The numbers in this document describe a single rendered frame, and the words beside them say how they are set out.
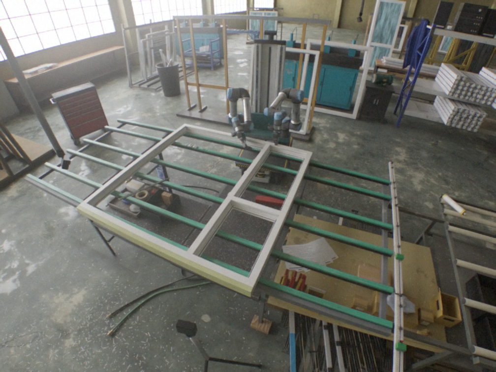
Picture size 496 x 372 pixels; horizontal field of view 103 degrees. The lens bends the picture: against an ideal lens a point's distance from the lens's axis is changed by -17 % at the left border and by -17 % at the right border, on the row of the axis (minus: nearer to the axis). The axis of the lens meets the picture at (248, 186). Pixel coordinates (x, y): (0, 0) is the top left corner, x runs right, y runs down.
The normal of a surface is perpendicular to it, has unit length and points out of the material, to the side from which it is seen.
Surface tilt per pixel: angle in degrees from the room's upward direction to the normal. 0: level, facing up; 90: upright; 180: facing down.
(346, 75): 90
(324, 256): 0
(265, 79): 90
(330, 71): 90
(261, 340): 0
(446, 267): 0
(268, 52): 90
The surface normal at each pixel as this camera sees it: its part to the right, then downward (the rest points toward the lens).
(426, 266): 0.00, -0.75
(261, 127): -0.25, 0.64
